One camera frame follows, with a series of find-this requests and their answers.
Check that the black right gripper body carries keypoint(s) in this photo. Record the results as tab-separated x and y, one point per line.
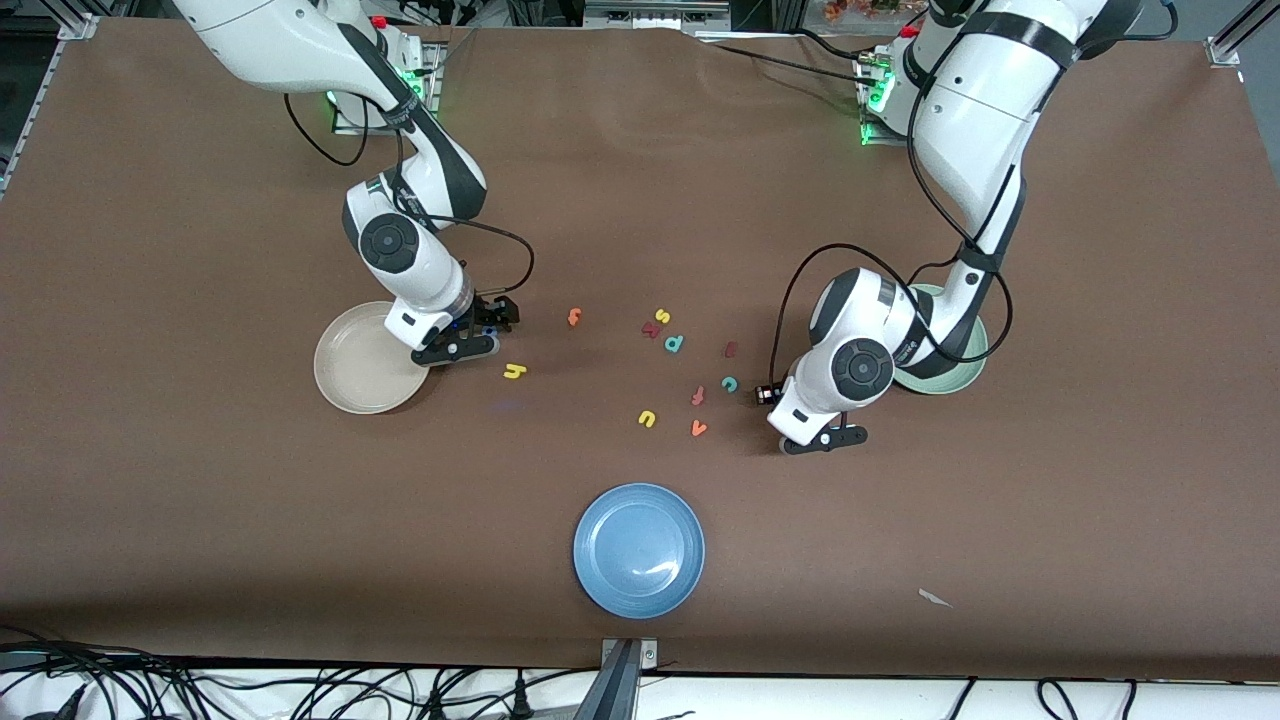
489	312

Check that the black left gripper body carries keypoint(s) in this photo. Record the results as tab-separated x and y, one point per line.
771	393

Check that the yellow foam letter h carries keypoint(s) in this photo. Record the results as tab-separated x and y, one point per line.
513	373

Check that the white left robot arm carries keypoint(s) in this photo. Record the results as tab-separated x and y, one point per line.
970	110

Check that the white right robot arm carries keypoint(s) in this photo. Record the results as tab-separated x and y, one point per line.
300	50

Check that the beige round plate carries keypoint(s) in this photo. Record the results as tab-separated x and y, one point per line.
360	370

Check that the green round plate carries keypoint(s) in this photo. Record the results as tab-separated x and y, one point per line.
960	370

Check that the blue round plate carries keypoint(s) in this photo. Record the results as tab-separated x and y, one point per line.
639	550

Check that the white paper scrap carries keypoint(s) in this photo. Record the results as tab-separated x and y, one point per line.
932	597

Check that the table cover sheet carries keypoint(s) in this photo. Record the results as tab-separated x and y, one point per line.
200	500

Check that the grey power strip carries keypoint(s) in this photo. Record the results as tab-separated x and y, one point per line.
655	12

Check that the black power plug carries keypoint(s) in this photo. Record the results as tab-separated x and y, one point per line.
520	695

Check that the orange flowers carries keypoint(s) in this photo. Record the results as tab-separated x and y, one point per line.
860	8

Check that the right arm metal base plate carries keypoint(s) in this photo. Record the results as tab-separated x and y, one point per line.
432	70

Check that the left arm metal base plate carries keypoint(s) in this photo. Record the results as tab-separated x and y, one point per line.
868	135

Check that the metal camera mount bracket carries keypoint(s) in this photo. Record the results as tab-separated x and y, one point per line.
625	690

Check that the aluminium frame profile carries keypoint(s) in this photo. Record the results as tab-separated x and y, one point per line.
75	28
1235	40

